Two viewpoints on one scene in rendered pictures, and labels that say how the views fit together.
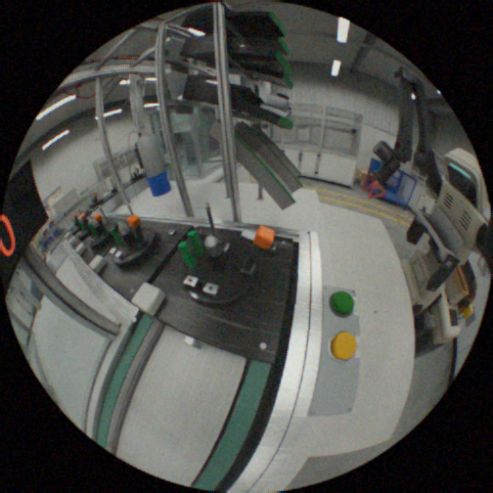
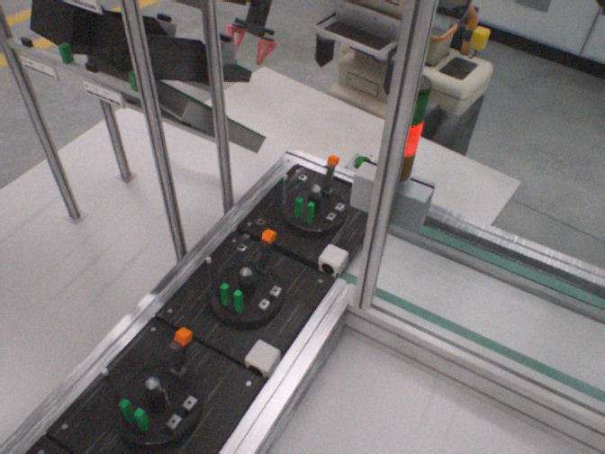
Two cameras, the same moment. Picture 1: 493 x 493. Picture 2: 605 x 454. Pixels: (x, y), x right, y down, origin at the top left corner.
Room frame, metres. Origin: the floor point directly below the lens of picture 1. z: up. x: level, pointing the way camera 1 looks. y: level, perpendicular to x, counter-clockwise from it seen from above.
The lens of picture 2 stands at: (0.06, 0.85, 1.78)
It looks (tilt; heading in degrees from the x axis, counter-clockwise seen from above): 46 degrees down; 278
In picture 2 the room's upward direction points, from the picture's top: 3 degrees clockwise
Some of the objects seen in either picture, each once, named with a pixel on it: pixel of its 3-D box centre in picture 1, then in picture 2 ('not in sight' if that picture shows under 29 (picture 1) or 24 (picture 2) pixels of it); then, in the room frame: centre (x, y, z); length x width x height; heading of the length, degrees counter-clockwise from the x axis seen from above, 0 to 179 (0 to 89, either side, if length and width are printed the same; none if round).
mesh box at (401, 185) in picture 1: (389, 182); not in sight; (2.80, -4.10, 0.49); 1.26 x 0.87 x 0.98; 65
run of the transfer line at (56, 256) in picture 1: (142, 181); not in sight; (1.35, 1.01, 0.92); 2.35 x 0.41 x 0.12; 160
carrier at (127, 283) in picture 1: (127, 236); (246, 282); (0.24, 0.29, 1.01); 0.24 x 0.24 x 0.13; 70
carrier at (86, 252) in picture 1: (98, 228); (155, 392); (0.32, 0.52, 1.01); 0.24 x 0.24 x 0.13; 70
